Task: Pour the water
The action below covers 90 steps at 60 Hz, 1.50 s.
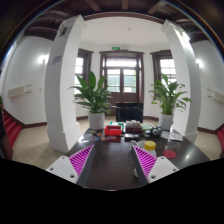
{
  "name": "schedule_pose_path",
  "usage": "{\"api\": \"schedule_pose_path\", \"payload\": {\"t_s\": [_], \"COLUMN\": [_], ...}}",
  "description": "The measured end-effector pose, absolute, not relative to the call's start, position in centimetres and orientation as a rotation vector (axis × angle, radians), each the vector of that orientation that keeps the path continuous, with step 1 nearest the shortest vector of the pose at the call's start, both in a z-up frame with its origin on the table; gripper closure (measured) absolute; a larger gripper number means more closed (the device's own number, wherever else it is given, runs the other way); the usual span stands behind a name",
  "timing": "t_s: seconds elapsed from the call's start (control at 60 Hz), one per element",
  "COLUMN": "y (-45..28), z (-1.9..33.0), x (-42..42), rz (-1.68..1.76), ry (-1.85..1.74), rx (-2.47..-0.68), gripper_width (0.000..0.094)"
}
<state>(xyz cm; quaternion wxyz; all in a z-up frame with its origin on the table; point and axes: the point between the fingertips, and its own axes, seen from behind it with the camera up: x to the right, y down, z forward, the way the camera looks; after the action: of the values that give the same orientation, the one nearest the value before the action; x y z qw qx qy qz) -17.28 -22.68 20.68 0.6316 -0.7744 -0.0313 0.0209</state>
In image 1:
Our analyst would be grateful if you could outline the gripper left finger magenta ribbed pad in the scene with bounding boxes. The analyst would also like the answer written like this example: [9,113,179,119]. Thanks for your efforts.
[47,145,95,184]

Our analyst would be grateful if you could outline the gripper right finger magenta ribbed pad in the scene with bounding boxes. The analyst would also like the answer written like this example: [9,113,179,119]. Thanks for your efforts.
[132,145,178,183]

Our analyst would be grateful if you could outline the yellow-capped plastic bottle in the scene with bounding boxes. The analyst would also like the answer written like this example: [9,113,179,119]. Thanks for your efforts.
[144,141,156,156]

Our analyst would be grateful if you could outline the white cup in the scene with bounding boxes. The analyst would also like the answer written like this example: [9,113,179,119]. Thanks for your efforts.
[129,140,146,149]

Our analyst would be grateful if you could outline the red round coaster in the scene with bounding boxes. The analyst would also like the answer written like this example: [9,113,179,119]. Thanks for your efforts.
[163,150,176,159]

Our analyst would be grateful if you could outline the left white pillar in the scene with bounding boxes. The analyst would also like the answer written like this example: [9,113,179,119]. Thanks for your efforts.
[44,15,86,154]

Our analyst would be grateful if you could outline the white pillar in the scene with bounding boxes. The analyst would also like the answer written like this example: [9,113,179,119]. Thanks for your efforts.
[162,20,201,143]
[44,15,86,154]

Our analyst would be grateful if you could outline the papers on table right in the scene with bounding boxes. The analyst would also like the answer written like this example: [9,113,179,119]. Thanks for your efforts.
[161,131,183,142]

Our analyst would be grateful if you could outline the brown box with items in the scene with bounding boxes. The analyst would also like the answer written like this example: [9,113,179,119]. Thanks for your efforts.
[125,120,142,134]

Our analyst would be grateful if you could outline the red plastic basket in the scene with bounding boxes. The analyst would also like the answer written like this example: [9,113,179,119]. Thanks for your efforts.
[104,125,122,136]

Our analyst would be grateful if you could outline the black chair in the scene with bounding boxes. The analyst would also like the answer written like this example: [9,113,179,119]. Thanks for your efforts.
[116,102,143,123]

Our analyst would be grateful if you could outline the right white pillar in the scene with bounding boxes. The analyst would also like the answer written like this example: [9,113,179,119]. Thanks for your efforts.
[162,20,201,143]

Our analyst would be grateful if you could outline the left potted green plant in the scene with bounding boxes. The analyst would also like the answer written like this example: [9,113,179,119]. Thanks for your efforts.
[73,71,113,130]

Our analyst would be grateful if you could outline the potted green plant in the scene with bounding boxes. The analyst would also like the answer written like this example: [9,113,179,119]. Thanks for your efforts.
[73,71,113,130]
[150,74,192,131]

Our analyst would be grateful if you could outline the red carpeted stairs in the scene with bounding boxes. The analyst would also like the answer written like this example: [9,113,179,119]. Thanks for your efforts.
[3,112,22,146]

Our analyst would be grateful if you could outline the right potted green plant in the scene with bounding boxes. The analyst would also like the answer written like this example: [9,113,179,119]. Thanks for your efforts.
[150,74,192,131]

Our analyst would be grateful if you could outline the dark wooden double door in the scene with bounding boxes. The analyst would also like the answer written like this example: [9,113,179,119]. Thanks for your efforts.
[100,50,144,115]

